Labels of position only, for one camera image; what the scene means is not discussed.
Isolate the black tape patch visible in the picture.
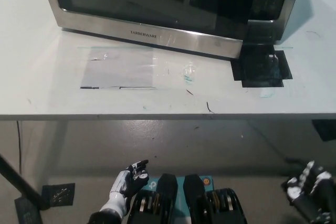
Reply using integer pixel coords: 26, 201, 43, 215
232, 45, 293, 88

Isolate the large black floor tape square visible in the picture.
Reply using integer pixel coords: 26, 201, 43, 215
41, 183, 76, 208

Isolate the black teal robot torso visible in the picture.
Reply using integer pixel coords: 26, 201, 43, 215
130, 173, 248, 224

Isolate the small black floor tape square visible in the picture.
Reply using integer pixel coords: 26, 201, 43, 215
14, 197, 43, 224

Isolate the black table leg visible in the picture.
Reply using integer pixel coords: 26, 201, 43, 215
0, 153, 50, 211

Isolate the black bracket under table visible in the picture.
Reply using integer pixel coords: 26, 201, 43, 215
311, 120, 336, 141

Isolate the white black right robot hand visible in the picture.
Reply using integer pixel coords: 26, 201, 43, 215
281, 160, 332, 207

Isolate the thin black cable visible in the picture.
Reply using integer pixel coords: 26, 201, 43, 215
16, 121, 22, 174

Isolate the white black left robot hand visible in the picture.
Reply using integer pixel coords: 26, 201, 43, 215
109, 159, 150, 200

